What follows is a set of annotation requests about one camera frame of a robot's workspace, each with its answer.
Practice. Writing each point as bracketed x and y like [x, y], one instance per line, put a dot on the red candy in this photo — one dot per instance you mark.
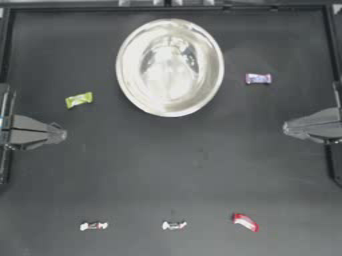
[245, 222]

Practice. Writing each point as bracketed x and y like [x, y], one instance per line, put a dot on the purple candy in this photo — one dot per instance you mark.
[258, 78]

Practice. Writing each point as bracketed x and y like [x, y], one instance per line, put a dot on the black and white candy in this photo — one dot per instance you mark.
[174, 225]
[94, 226]

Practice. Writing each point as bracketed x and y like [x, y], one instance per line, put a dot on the green candy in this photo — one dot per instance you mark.
[79, 99]

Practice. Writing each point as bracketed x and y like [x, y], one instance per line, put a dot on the steel bowl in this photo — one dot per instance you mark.
[169, 83]

